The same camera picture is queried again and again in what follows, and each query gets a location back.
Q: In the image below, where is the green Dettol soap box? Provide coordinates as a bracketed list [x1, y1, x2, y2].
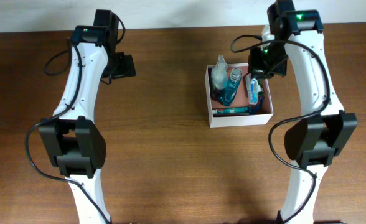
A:
[245, 73, 264, 99]

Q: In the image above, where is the blue white toothbrush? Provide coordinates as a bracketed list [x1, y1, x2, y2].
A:
[248, 78, 258, 105]

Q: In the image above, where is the teal mouthwash bottle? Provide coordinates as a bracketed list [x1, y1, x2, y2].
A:
[221, 67, 242, 106]

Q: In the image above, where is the blue disposable razor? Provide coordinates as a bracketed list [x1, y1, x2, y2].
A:
[250, 97, 264, 115]

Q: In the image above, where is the foam soap pump bottle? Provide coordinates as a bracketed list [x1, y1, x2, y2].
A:
[210, 55, 228, 101]

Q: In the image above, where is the red green toothpaste tube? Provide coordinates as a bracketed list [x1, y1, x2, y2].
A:
[212, 106, 252, 116]

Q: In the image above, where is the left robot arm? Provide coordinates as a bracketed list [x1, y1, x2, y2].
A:
[35, 9, 136, 223]

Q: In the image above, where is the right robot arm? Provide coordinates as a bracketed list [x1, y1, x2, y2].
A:
[248, 0, 357, 223]

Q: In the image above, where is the pink cardboard box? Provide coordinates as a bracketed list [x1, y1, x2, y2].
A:
[205, 63, 274, 128]

